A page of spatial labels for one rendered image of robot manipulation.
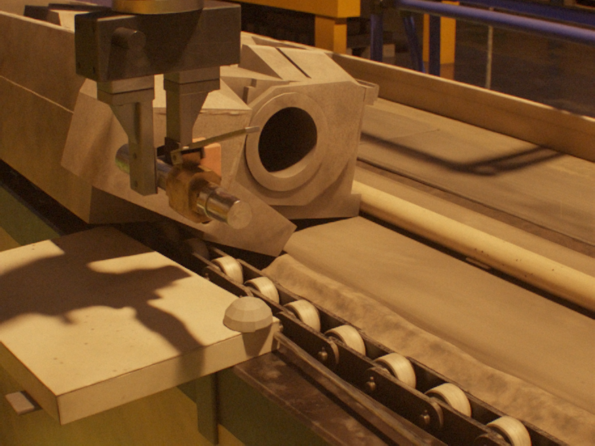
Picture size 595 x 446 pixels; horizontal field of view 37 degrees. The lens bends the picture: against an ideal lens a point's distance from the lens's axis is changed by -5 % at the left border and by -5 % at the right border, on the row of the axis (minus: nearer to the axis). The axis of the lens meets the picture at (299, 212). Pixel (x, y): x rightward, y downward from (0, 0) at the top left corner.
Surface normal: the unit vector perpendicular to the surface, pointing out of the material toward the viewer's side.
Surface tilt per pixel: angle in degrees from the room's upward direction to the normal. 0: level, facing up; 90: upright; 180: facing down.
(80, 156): 71
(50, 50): 80
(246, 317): 52
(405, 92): 90
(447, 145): 0
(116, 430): 90
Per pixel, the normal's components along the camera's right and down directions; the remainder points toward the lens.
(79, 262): 0.01, -0.94
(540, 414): -0.54, -0.53
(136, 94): 0.58, 0.28
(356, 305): -0.72, -0.29
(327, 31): -0.81, 0.19
